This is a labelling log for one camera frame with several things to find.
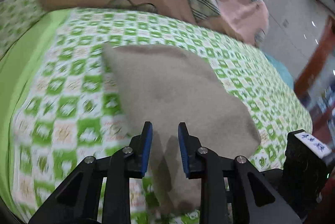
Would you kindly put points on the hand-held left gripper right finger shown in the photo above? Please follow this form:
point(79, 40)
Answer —
point(183, 152)

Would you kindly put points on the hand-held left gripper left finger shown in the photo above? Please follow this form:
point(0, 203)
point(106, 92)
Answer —
point(147, 150)

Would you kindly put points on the beige knitted sweater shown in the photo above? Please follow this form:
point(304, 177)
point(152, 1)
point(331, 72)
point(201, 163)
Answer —
point(180, 98)

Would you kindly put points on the green checked bed sheet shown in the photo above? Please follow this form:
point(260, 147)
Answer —
point(73, 87)

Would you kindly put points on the brown wooden furniture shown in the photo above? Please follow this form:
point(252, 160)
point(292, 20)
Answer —
point(318, 56)

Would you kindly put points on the green checked pillow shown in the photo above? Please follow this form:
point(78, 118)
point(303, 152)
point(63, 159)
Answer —
point(15, 17)

